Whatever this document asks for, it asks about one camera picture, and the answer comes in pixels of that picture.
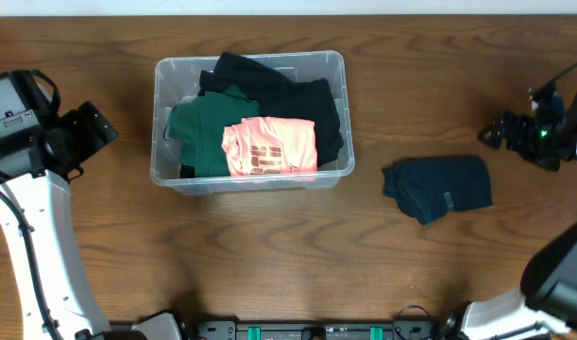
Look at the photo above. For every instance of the black pants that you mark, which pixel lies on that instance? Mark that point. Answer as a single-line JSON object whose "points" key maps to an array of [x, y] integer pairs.
{"points": [[255, 80]]}

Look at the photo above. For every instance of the black ribbed garment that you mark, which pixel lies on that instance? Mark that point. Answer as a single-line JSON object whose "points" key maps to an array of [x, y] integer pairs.
{"points": [[311, 101]]}

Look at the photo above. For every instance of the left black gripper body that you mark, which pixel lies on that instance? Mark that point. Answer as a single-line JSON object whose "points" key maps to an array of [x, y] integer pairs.
{"points": [[75, 139]]}

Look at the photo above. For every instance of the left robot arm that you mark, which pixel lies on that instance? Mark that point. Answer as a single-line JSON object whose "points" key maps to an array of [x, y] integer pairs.
{"points": [[38, 150]]}

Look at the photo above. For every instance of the dark teal shirt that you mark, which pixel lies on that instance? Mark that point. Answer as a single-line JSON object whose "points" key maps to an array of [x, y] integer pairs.
{"points": [[427, 189]]}

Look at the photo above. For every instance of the dark green garment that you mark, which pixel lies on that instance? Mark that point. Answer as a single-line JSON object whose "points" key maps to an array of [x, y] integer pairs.
{"points": [[200, 123]]}

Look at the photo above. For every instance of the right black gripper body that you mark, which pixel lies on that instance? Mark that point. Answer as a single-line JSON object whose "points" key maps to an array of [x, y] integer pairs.
{"points": [[538, 144]]}

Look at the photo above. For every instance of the clear plastic storage container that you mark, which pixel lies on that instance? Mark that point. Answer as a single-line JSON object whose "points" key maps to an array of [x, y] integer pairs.
{"points": [[177, 80]]}

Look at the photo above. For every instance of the black mounting rail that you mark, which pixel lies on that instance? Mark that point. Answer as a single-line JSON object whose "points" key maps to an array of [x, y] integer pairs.
{"points": [[316, 330]]}

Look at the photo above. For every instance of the pink printed t-shirt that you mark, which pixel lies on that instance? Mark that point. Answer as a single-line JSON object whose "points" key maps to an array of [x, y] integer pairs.
{"points": [[270, 146]]}

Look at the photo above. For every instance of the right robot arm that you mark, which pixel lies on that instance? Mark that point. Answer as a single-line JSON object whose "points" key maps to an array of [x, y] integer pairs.
{"points": [[545, 304]]}

